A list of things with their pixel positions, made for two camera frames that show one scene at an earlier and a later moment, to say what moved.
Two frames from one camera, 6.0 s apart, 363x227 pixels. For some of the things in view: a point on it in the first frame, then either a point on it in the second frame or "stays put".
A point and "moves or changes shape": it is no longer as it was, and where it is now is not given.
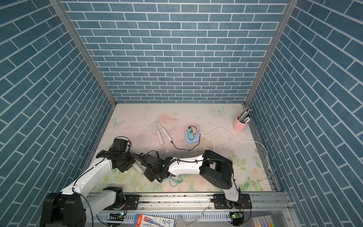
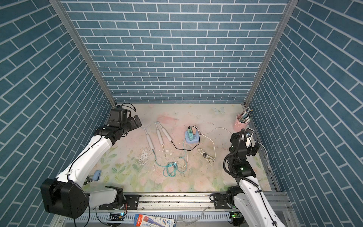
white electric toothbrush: (139, 166) to (149, 140)
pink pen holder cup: (238, 126) stays put
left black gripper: (124, 168) to (134, 124)
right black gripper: (147, 174) to (251, 152)
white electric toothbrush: (159, 135) stays put
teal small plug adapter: (190, 135) stays put
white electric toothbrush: (164, 131) stays put
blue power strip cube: (196, 137) stays put
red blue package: (142, 220) stays put
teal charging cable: (180, 180) moves or changes shape
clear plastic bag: (189, 220) stays put
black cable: (176, 148) stays put
